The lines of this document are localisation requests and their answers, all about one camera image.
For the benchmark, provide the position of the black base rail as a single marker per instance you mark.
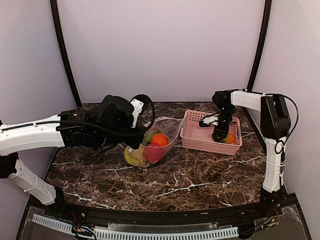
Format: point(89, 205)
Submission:
point(236, 215)

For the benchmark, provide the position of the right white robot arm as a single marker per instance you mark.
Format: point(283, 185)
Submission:
point(275, 124)

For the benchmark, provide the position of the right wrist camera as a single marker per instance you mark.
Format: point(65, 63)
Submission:
point(208, 120)

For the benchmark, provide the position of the right black frame post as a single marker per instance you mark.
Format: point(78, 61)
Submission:
point(260, 44)

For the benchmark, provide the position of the clear zip top bag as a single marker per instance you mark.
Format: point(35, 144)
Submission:
point(169, 126)

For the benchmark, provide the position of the black frame post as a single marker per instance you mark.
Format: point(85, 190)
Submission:
point(260, 44)
point(63, 52)

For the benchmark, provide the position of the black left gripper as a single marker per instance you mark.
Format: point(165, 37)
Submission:
point(135, 141)

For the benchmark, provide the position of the orange toy fruit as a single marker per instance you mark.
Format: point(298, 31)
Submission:
point(160, 139)

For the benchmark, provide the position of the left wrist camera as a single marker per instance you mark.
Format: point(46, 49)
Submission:
point(115, 112)

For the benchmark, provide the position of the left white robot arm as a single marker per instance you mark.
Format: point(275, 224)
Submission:
point(34, 135)

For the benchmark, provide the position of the yellow toy banana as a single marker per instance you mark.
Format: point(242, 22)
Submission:
point(135, 157)

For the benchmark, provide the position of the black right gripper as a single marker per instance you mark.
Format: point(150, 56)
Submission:
point(219, 130)

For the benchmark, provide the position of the pink plastic basket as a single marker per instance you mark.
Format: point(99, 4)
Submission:
point(199, 138)

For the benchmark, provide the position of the red toy apple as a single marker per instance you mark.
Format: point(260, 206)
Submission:
point(153, 153)

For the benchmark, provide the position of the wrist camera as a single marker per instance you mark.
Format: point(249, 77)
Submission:
point(208, 120)
point(115, 112)

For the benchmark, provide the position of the left black frame post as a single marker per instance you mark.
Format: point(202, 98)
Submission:
point(63, 52)

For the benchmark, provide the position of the white slotted cable duct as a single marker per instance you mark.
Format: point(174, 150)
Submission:
point(117, 231)

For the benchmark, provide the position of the green orange toy mango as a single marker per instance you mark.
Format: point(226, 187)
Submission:
point(229, 139)

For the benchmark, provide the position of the green toy vegetable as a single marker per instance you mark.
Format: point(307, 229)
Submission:
point(149, 138)

